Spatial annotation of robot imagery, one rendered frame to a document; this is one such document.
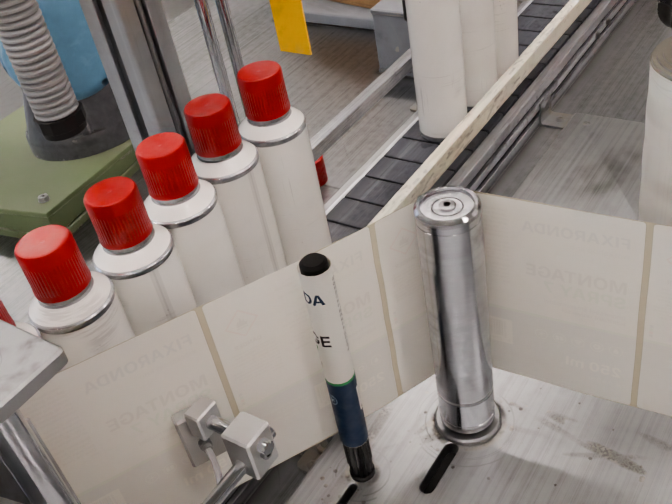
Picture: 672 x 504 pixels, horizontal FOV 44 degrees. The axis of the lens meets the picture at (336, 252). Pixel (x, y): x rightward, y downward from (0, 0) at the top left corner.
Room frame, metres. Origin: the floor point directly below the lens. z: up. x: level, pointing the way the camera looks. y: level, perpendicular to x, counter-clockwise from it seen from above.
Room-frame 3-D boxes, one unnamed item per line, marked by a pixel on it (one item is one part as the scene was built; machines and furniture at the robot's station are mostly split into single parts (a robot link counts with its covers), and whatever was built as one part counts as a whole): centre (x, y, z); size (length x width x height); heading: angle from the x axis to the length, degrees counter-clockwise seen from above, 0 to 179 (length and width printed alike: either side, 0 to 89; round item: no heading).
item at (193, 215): (0.47, 0.10, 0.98); 0.05 x 0.05 x 0.20
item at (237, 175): (0.51, 0.07, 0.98); 0.05 x 0.05 x 0.20
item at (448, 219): (0.37, -0.07, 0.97); 0.05 x 0.05 x 0.19
